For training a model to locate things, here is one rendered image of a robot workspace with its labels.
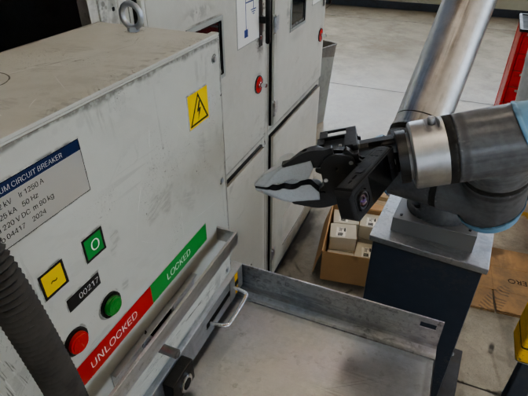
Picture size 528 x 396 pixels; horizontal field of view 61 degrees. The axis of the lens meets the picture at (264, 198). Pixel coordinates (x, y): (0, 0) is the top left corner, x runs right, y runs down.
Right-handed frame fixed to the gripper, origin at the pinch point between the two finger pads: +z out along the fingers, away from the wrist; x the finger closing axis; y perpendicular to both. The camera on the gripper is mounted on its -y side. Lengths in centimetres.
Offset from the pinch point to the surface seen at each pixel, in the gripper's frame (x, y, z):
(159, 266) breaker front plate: -6.0, -7.5, 16.2
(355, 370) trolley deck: -40.4, -0.9, -6.4
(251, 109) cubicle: -18, 83, 22
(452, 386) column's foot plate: -133, 58, -29
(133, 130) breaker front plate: 14.8, -7.7, 10.5
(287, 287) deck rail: -32.7, 14.0, 6.1
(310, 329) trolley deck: -38.0, 7.2, 1.8
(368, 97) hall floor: -129, 362, -14
